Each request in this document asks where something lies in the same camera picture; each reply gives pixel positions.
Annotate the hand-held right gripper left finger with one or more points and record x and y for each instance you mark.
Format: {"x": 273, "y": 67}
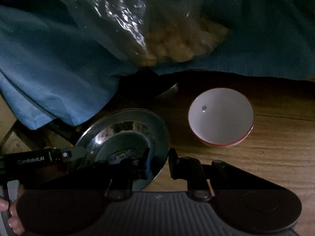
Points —
{"x": 147, "y": 164}

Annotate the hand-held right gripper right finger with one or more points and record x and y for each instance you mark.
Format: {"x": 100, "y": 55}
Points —
{"x": 173, "y": 164}

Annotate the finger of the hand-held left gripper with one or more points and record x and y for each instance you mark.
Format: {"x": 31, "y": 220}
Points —
{"x": 65, "y": 154}

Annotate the steel plate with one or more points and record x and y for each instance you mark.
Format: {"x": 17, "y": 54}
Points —
{"x": 118, "y": 132}

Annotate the white bowl with red rim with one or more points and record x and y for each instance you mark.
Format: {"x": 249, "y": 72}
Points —
{"x": 221, "y": 118}

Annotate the person's left hand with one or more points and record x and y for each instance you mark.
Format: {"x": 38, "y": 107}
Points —
{"x": 14, "y": 220}

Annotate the cardboard box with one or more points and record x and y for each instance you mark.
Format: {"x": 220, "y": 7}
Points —
{"x": 12, "y": 140}

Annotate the steel bowl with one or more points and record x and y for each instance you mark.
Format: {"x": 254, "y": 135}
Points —
{"x": 169, "y": 90}

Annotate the blue cloth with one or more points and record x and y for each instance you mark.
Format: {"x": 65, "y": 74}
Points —
{"x": 49, "y": 66}

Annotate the clear plastic bag of snacks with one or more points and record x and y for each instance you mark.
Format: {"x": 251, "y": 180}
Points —
{"x": 162, "y": 41}

